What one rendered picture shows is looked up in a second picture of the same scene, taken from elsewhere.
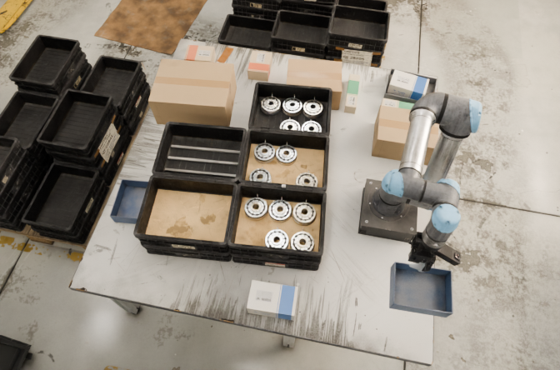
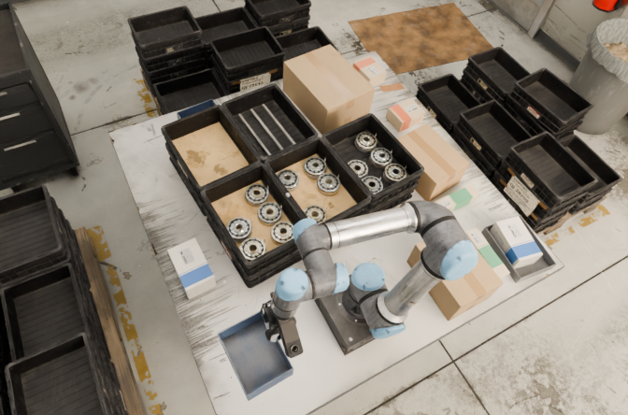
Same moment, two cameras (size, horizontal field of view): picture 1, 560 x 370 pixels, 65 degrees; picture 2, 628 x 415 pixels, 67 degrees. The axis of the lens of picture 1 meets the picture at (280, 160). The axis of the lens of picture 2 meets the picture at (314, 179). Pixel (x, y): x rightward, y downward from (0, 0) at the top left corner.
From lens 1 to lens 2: 0.88 m
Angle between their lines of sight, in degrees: 25
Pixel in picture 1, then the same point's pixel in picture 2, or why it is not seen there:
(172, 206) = (212, 140)
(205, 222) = (216, 169)
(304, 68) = (429, 140)
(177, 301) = (145, 204)
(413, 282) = (263, 347)
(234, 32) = (443, 93)
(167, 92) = (303, 66)
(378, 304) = not seen: hidden behind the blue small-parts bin
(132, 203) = not seen: hidden behind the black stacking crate
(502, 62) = not seen: outside the picture
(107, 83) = (303, 50)
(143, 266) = (157, 164)
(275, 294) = (194, 264)
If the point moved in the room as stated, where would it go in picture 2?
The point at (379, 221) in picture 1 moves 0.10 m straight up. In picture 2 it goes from (334, 304) to (336, 294)
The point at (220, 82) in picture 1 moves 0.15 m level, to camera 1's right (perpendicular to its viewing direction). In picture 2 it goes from (347, 92) to (367, 110)
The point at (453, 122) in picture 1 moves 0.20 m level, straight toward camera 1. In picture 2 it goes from (431, 246) to (363, 250)
